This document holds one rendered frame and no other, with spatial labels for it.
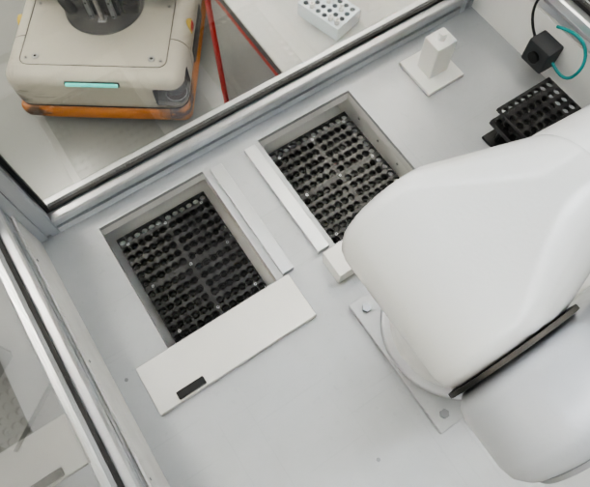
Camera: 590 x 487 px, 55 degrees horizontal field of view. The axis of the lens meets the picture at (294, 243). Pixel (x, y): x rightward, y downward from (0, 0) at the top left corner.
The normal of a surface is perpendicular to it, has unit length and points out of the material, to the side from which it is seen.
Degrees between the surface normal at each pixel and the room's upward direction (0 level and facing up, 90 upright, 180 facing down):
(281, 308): 0
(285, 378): 0
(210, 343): 0
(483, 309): 23
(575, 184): 10
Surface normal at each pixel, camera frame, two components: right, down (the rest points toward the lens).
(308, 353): 0.00, -0.39
